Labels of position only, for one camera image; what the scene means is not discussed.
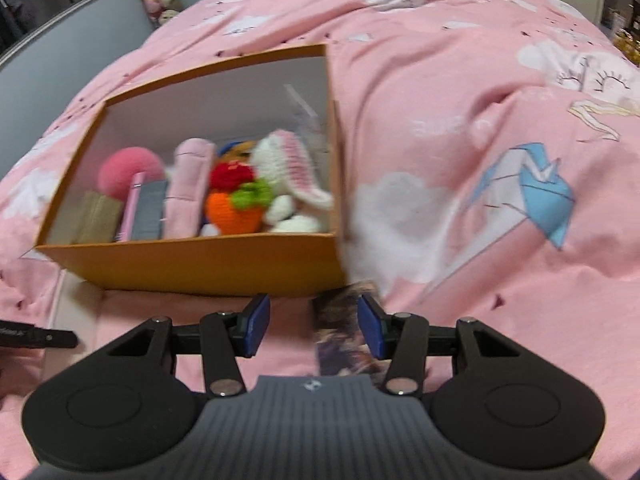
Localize red crochet fruit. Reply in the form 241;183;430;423
209;161;256;192

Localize orange cardboard box white inside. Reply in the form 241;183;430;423
34;44;351;297

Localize pink printed blanket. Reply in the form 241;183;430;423
0;0;640;480

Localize gold textured cube box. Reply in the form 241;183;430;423
75;191;126;245

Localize dark printed card box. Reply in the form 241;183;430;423
312;280;386;376

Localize pink fluffy pompom green leaf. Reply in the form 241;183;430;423
97;146;167;201

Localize pink fabric pouch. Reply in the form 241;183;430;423
165;138;217;238

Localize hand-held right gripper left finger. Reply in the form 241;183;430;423
107;292;272;397

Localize white crochet bunny pink ears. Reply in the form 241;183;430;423
250;130;335;233

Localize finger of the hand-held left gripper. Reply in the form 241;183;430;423
18;324;79;351

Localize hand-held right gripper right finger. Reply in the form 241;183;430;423
357;292;521;396

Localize yellow blurred objects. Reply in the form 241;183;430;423
612;25;640;68

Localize dark grey small box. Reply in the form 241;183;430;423
131;180;169;241

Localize orange crochet fruit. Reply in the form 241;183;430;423
205;180;273;235

